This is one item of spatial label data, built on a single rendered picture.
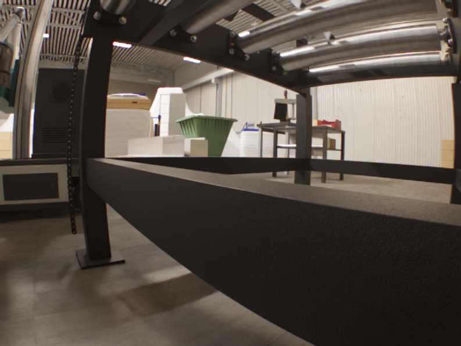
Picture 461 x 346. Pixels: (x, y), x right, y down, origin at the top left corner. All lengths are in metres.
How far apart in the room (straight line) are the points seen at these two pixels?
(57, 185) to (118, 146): 2.90
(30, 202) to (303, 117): 1.65
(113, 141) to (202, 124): 1.61
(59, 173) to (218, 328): 1.14
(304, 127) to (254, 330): 1.23
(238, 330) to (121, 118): 3.96
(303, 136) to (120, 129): 3.28
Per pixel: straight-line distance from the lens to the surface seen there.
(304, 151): 1.50
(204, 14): 0.84
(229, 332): 0.53
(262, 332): 0.53
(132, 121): 4.21
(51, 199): 1.43
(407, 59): 1.36
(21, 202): 1.46
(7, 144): 8.79
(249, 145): 7.75
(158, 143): 2.69
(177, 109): 4.76
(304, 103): 1.53
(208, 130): 3.57
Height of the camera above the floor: 0.36
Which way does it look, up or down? 5 degrees down
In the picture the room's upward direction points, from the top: 1 degrees clockwise
